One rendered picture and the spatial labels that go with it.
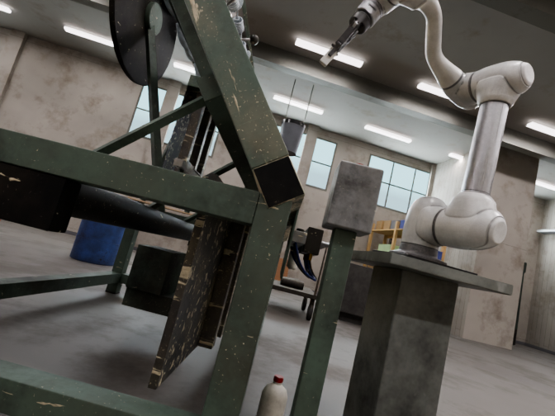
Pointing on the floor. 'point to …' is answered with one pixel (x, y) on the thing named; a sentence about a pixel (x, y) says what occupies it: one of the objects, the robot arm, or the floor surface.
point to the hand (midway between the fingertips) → (328, 57)
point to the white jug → (272, 399)
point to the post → (324, 323)
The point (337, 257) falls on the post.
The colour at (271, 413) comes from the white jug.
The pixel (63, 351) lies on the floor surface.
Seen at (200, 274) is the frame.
